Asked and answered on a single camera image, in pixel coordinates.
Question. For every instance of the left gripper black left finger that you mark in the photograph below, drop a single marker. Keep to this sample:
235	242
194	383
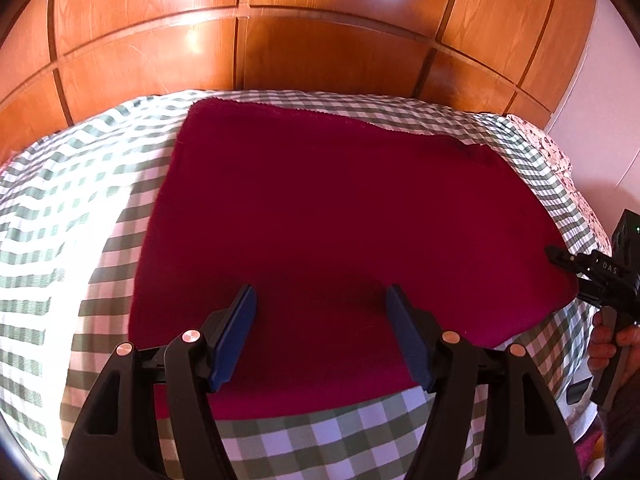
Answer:
116	434

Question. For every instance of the green white checkered bedsheet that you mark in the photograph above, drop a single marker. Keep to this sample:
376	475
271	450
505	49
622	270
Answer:
74	211

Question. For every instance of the floral pink mattress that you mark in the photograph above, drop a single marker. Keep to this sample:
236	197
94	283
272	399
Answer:
562	168

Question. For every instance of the red knit cloth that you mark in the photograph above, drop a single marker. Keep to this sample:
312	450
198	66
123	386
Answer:
321	214

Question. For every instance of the dark red sleeve forearm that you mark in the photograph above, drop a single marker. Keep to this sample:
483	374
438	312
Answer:
621	433

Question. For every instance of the wooden panelled headboard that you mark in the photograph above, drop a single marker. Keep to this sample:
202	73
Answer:
63	61

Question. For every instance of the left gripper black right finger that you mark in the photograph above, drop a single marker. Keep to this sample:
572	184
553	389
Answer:
524	437

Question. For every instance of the person's right hand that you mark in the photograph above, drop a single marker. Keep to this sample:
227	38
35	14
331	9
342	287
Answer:
603	344

